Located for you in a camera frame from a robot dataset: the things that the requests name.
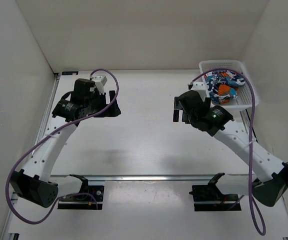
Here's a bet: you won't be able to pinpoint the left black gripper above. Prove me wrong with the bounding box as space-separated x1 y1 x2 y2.
84 90 120 118

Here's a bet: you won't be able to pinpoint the colourful patterned shorts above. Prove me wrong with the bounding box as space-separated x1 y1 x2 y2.
204 69 246 104

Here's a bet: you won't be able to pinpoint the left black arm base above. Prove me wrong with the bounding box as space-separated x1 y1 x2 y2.
57 174 105 211

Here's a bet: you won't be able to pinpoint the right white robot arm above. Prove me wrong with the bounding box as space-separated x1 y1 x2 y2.
173 90 288 207

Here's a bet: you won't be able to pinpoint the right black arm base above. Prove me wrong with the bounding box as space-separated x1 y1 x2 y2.
189 173 242 212

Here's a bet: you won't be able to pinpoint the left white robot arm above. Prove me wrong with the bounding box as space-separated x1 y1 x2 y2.
10 75 121 208

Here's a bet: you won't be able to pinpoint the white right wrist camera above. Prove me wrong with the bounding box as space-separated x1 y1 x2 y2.
188 81 207 100

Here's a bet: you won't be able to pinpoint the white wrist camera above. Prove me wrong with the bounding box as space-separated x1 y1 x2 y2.
92 75 107 95
188 81 207 100

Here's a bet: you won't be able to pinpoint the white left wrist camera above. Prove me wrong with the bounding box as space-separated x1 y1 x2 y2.
92 75 107 95

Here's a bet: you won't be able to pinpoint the black corner bracket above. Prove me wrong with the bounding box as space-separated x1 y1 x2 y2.
61 71 79 76

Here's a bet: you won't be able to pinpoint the aluminium left rail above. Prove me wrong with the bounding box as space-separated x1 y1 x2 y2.
34 73 61 145

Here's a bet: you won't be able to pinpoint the aluminium rail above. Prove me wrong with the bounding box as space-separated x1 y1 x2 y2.
240 110 251 134
34 73 61 145
51 174 249 182

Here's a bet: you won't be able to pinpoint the aluminium right rail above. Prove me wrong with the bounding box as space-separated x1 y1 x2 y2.
240 110 251 134

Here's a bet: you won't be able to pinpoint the aluminium front rail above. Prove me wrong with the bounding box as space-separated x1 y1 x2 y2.
51 174 249 182

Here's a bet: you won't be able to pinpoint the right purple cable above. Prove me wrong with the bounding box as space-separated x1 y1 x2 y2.
190 68 267 236

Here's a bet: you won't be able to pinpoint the purple cable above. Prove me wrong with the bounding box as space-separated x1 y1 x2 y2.
190 68 267 236
4 68 120 224

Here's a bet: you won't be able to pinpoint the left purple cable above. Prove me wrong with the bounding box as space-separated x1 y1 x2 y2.
4 68 120 224

